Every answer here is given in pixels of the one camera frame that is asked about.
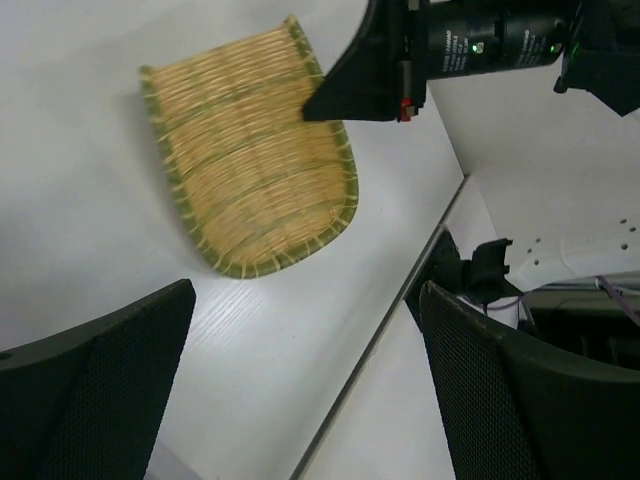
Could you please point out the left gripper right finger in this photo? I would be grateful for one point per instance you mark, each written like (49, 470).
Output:
(516, 407)

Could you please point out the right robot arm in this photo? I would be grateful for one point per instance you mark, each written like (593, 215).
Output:
(500, 269)

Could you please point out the woven bamboo tray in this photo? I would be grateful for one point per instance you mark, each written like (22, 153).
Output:
(257, 188)

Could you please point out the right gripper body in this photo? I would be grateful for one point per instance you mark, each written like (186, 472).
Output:
(596, 43)

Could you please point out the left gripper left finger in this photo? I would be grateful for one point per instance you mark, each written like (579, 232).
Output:
(87, 402)

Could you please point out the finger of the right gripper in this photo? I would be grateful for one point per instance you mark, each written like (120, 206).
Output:
(364, 84)

